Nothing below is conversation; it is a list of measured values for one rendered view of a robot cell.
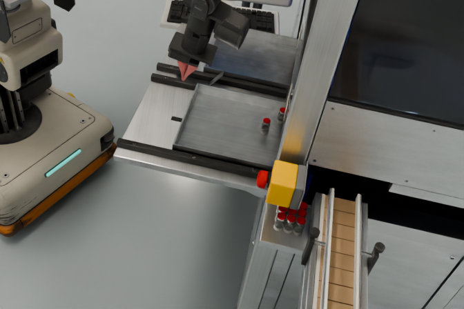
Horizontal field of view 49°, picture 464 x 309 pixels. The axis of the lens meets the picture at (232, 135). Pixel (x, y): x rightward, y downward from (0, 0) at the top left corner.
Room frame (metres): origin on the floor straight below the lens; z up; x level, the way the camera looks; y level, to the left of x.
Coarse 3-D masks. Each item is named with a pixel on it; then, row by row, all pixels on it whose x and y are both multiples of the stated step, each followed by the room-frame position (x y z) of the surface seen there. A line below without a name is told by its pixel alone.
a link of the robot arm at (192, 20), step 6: (192, 18) 0.93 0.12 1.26; (192, 24) 0.92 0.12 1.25; (198, 24) 0.92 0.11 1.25; (204, 24) 0.92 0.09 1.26; (210, 24) 0.93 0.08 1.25; (216, 24) 0.92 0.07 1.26; (192, 30) 0.92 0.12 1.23; (198, 30) 0.92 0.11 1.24; (204, 30) 0.92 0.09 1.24; (210, 30) 0.93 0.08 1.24
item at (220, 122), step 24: (192, 96) 1.09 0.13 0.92; (216, 96) 1.14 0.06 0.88; (240, 96) 1.14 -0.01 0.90; (192, 120) 1.02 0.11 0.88; (216, 120) 1.04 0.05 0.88; (240, 120) 1.06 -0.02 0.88; (192, 144) 0.93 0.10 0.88; (216, 144) 0.95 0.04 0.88; (240, 144) 0.96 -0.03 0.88; (264, 144) 0.98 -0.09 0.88; (264, 168) 0.87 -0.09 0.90
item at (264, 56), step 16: (256, 32) 1.47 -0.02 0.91; (224, 48) 1.39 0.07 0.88; (240, 48) 1.40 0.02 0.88; (256, 48) 1.42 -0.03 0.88; (272, 48) 1.43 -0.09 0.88; (288, 48) 1.45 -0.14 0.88; (224, 64) 1.30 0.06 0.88; (240, 64) 1.32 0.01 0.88; (256, 64) 1.33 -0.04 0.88; (272, 64) 1.35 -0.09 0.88; (288, 64) 1.36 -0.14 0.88; (256, 80) 1.22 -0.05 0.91; (272, 80) 1.26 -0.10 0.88; (288, 80) 1.28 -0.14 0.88
